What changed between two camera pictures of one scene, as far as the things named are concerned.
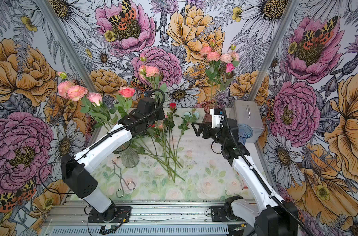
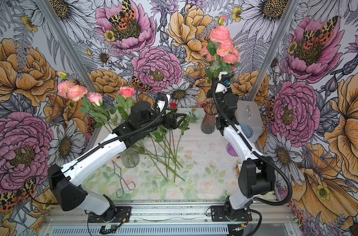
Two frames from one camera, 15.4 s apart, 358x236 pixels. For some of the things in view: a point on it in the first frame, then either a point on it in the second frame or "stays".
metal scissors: x=131 y=185 stays
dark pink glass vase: x=208 y=117 stays
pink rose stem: x=125 y=101 stays
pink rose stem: x=150 y=73 to x=223 y=57
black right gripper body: x=214 y=133 to x=218 y=97
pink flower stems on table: x=164 y=139 stays
